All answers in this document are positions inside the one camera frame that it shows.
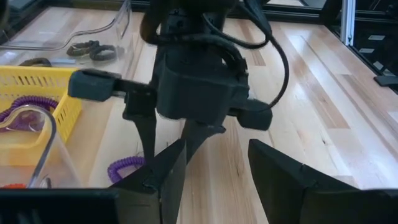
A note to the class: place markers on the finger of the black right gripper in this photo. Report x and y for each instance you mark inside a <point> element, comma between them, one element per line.
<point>144,124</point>
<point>199,132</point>

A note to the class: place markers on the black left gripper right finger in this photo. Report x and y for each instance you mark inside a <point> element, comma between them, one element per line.
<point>326,207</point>

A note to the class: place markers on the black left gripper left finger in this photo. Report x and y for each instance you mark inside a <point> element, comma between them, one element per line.
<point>77,207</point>

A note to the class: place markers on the yellow plastic basket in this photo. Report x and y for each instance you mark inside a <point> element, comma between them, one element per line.
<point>70,109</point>

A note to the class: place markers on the clear plastic bin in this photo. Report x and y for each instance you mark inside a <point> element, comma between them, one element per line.
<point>18,149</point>
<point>46,28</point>

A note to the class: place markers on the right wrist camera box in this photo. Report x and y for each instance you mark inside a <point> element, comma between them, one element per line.
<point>192,25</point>

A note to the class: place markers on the black table frame rail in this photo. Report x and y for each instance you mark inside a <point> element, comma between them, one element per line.
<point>388,59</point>
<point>6,12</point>
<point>295,15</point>

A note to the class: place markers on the black frame bracket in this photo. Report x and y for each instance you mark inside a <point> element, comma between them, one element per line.
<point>385,81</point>

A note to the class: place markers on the silver aluminium post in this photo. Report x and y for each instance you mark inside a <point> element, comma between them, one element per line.
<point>347,21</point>

